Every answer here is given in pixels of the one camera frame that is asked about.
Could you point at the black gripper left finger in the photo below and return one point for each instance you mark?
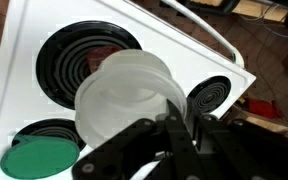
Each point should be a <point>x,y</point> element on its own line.
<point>120,157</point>

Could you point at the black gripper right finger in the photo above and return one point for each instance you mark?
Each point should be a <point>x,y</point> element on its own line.
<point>241,150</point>

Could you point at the translucent round plastic container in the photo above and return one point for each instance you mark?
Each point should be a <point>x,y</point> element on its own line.
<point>127,86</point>

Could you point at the green silicone pot holder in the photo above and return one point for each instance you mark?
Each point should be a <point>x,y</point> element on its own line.
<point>37,157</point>

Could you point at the white stove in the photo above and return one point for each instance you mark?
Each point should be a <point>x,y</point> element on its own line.
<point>49,47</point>

